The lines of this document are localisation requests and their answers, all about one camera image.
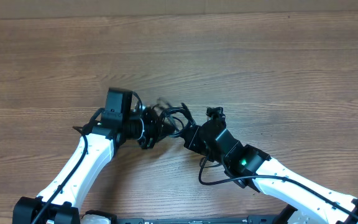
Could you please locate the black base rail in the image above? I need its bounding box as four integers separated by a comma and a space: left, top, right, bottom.
79, 203, 298, 224

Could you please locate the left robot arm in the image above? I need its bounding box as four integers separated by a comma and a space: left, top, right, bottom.
12, 88, 162, 224

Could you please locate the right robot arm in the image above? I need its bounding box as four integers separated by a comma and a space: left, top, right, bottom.
183, 119, 358, 223

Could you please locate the right camera black cable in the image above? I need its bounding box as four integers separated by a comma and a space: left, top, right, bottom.
198, 152, 358, 224

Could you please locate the black USB cable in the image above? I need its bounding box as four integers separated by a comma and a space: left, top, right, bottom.
154, 98, 198, 139

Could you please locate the camera black cable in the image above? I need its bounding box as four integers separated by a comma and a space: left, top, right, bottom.
198, 152, 358, 224
29, 91, 144, 224

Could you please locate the left camera black cable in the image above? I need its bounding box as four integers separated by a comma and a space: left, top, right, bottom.
29, 91, 144, 224

